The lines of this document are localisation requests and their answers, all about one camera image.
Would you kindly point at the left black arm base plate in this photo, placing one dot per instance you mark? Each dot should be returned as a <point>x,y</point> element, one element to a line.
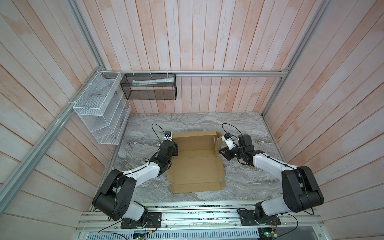
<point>148,220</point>

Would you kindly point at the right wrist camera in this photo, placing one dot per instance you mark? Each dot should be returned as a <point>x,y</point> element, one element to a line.
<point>228,139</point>

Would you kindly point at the white wire mesh shelf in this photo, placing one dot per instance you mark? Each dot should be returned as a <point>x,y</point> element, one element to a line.
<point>102,108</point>

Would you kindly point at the brown cardboard box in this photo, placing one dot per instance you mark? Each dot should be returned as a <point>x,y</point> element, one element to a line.
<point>197,167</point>

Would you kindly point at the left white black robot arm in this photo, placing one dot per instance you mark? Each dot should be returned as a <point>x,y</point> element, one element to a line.
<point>114,197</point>

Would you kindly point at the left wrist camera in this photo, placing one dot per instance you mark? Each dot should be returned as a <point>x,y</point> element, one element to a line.
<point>168,136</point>

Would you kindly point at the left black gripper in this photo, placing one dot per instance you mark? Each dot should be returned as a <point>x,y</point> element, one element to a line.
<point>175,148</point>

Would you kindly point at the black wire mesh basket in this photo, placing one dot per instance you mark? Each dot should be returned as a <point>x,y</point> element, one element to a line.
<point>148,93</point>

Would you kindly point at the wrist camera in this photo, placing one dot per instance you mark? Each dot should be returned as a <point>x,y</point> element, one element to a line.
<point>228,139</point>
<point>168,136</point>

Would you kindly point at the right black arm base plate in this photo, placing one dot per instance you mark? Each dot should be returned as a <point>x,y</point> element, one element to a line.
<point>256,218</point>

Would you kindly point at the aluminium frame rail front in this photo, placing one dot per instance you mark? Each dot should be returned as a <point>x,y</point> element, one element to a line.
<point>199,215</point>

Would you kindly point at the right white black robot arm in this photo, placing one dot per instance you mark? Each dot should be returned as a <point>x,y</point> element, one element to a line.
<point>300,188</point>

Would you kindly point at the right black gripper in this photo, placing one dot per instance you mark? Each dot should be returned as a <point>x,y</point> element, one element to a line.
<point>226,154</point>

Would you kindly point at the white paper in basket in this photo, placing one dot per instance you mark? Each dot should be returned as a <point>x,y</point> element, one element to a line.
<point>153,82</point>

